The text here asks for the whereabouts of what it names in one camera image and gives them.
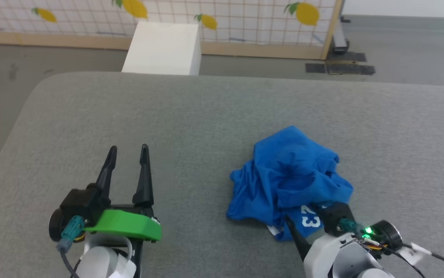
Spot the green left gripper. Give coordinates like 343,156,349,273
84,144,163,244

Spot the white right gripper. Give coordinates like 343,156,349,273
284,215,361,278

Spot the blue numbered garment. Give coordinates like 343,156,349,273
226,125,354,242

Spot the white box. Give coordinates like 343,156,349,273
121,21,202,76

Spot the lemon print partition screen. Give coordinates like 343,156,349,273
0,0,344,61

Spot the grey metal stand foot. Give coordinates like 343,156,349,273
331,15,350,54

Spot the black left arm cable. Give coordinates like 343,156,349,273
59,247,80,278

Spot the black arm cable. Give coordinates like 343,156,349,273
380,241,444,278
59,247,80,278

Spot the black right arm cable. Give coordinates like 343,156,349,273
380,241,444,278

